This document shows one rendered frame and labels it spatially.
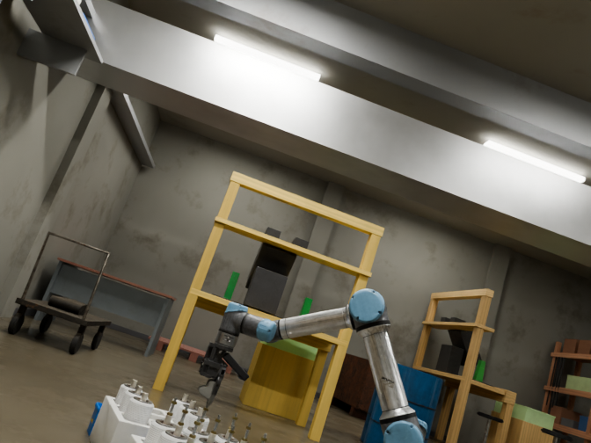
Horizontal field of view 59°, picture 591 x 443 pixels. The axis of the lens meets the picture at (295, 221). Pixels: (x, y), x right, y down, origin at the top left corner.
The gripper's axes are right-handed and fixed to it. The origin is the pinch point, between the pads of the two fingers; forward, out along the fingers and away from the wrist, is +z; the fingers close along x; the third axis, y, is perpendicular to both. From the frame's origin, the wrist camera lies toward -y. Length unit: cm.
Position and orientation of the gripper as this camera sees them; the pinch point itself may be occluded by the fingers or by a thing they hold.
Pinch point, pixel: (209, 403)
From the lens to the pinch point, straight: 194.0
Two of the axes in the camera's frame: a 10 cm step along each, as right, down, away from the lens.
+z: -3.2, 9.2, -2.3
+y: -9.1, -3.6, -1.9
